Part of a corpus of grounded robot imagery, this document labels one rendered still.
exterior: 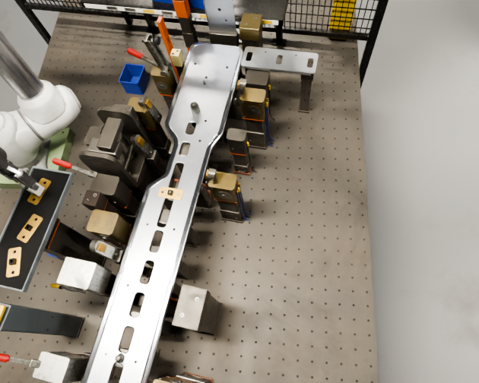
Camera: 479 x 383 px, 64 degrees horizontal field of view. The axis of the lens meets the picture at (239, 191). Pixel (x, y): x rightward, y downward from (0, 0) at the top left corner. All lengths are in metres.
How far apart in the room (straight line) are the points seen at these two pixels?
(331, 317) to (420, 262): 0.99
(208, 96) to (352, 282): 0.88
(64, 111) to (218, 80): 0.65
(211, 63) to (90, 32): 0.95
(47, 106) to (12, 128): 0.16
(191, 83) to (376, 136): 1.43
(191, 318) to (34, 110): 1.02
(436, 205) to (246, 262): 1.35
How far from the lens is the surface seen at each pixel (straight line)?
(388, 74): 2.91
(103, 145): 1.27
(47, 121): 1.74
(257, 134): 1.60
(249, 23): 1.63
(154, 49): 1.46
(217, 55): 1.62
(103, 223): 1.28
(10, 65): 1.62
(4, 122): 1.74
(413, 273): 2.34
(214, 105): 1.47
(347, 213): 1.60
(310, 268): 1.52
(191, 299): 1.19
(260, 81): 1.54
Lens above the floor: 2.18
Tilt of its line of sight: 67 degrees down
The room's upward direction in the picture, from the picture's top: 14 degrees counter-clockwise
